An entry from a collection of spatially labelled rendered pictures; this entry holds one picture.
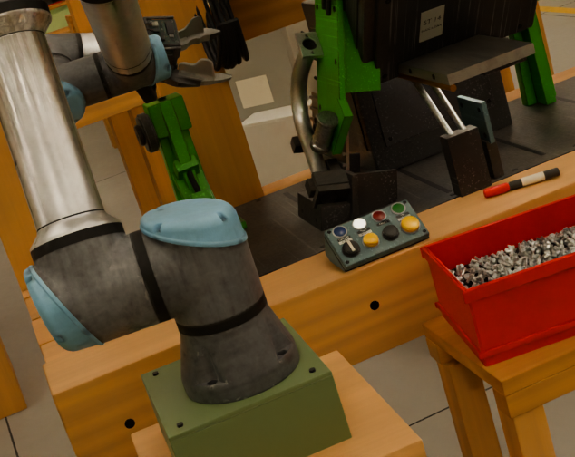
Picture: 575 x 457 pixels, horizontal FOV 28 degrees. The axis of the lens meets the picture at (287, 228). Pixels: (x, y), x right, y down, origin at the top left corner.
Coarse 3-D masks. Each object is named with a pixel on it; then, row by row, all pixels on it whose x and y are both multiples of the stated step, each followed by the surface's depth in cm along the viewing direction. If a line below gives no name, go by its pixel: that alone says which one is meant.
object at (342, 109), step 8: (336, 104) 195; (344, 104) 194; (336, 112) 196; (344, 112) 193; (344, 120) 193; (336, 128) 197; (344, 128) 195; (336, 136) 197; (344, 136) 197; (336, 144) 198; (344, 144) 199; (336, 152) 200
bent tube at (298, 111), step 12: (300, 36) 201; (312, 36) 201; (300, 48) 199; (312, 48) 203; (300, 60) 202; (312, 60) 203; (300, 72) 205; (300, 84) 207; (300, 96) 208; (300, 108) 208; (300, 120) 208; (300, 132) 207; (312, 132) 207; (312, 156) 203; (312, 168) 202; (324, 168) 202
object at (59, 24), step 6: (66, 6) 894; (54, 12) 892; (60, 12) 854; (66, 12) 856; (54, 18) 854; (60, 18) 855; (54, 24) 855; (60, 24) 856; (66, 24) 858; (48, 30) 854; (54, 30) 856; (60, 30) 853; (66, 30) 854
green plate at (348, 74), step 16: (320, 0) 198; (336, 0) 191; (320, 16) 199; (336, 16) 192; (320, 32) 200; (336, 32) 192; (336, 48) 193; (352, 48) 195; (320, 64) 202; (336, 64) 194; (352, 64) 195; (368, 64) 196; (320, 80) 203; (336, 80) 195; (352, 80) 196; (368, 80) 197; (320, 96) 204; (336, 96) 196
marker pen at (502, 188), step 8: (528, 176) 190; (536, 176) 190; (544, 176) 190; (552, 176) 190; (504, 184) 190; (512, 184) 190; (520, 184) 190; (528, 184) 190; (488, 192) 190; (496, 192) 190; (504, 192) 191
